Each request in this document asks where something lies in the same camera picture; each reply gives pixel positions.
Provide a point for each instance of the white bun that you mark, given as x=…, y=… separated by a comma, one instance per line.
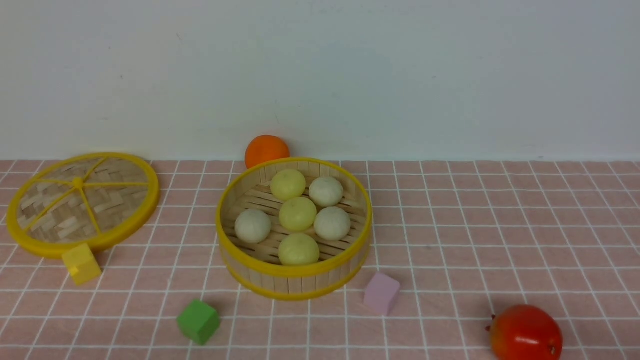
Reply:
x=332, y=224
x=252, y=226
x=326, y=192

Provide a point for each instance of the yellow bun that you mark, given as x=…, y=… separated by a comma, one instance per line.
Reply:
x=288, y=184
x=297, y=214

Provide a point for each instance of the yellow bun front edge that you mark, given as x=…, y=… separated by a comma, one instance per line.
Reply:
x=298, y=249

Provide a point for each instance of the yellow bamboo steamer basket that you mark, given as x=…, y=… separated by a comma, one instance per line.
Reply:
x=257, y=266

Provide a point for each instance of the yellow woven steamer lid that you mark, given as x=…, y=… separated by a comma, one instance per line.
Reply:
x=97, y=199

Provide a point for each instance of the orange fruit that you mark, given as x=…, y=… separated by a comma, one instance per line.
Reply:
x=265, y=148

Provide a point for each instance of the pink cube block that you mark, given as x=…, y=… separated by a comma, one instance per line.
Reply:
x=381, y=293

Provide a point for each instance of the pink checkered tablecloth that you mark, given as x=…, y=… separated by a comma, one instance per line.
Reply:
x=464, y=239

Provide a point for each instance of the green cube block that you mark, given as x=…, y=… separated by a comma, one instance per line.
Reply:
x=198, y=322

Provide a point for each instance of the yellow cube block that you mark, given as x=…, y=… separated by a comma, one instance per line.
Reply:
x=81, y=264

